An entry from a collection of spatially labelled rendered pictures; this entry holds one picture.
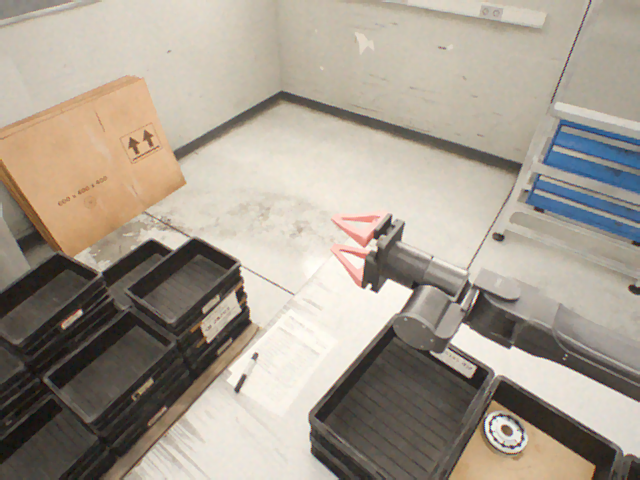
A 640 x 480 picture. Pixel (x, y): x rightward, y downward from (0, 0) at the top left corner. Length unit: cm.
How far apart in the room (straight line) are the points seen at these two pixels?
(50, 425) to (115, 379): 30
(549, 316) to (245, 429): 94
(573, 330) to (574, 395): 96
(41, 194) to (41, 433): 145
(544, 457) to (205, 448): 87
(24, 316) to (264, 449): 124
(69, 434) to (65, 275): 68
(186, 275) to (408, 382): 115
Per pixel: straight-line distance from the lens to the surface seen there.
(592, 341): 57
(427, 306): 52
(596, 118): 253
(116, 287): 235
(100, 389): 188
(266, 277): 253
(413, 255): 57
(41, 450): 200
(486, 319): 57
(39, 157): 290
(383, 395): 118
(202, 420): 133
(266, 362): 138
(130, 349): 194
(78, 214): 303
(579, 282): 294
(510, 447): 118
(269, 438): 127
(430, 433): 116
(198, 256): 203
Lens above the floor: 188
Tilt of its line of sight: 43 degrees down
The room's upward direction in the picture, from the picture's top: straight up
